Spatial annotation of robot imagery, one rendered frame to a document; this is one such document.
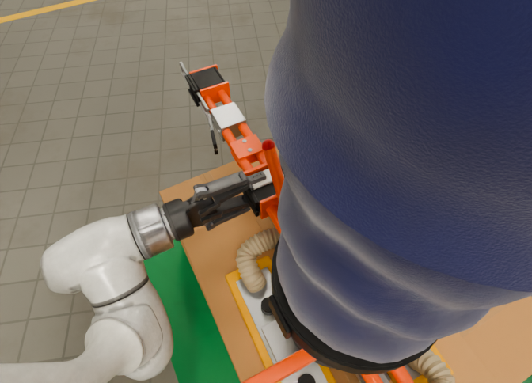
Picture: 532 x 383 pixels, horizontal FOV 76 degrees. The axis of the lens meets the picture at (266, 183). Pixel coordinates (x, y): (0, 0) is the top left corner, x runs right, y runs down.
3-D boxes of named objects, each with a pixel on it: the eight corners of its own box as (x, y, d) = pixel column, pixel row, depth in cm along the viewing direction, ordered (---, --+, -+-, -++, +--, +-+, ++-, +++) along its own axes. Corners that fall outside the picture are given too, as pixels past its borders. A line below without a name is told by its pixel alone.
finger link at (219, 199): (194, 202, 66) (191, 199, 65) (245, 174, 67) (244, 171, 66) (201, 218, 64) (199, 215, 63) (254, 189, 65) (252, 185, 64)
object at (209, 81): (230, 98, 87) (229, 82, 83) (203, 107, 86) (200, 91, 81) (218, 79, 92) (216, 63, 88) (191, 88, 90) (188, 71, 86)
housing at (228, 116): (248, 133, 81) (248, 119, 77) (222, 142, 79) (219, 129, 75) (237, 115, 84) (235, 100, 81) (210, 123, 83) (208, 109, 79)
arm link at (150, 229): (138, 228, 68) (167, 216, 70) (151, 267, 63) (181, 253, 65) (123, 203, 61) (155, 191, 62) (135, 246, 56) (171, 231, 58)
